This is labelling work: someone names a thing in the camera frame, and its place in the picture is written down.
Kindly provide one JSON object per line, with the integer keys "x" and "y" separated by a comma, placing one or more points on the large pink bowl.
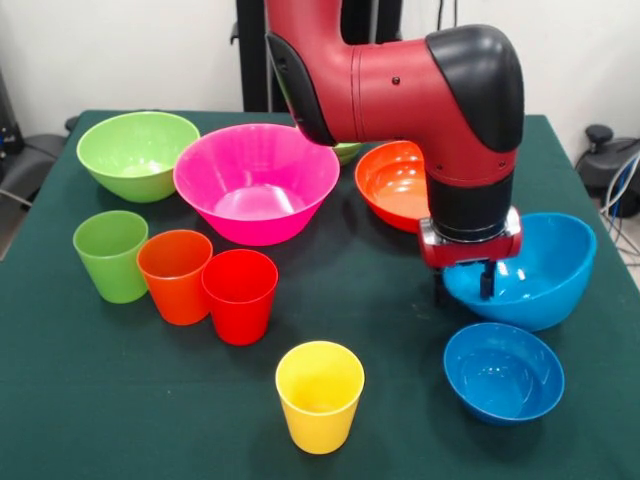
{"x": 255, "y": 175}

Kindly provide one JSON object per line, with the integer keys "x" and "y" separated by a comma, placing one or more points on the light blue bowl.
{"x": 545, "y": 295}

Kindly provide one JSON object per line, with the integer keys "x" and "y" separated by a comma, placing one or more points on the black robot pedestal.
{"x": 252, "y": 60}

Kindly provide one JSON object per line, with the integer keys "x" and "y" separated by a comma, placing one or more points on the large green bowl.
{"x": 135, "y": 150}

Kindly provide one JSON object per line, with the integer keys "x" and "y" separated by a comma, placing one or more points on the green cup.
{"x": 110, "y": 260}

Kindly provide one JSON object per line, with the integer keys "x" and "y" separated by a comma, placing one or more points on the yellow cup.
{"x": 320, "y": 400}

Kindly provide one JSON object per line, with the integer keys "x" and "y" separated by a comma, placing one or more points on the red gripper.
{"x": 470, "y": 252}

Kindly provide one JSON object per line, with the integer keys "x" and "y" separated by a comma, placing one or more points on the orange cup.
{"x": 170, "y": 285}

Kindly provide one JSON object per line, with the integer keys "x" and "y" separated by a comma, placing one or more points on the black wheeled base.
{"x": 35, "y": 160}
{"x": 610, "y": 165}

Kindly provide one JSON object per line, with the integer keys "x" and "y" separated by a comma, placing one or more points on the orange bowl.
{"x": 390, "y": 185}

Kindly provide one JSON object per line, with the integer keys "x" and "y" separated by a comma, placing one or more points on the small dark blue bowl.
{"x": 500, "y": 380}

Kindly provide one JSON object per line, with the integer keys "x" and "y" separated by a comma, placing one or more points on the small green bowl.
{"x": 347, "y": 152}

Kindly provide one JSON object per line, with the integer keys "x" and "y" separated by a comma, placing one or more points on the dark green table cloth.
{"x": 350, "y": 310}

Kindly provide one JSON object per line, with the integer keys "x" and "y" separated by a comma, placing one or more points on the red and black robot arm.
{"x": 390, "y": 80}

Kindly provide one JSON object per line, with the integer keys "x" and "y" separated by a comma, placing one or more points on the red cup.
{"x": 240, "y": 305}

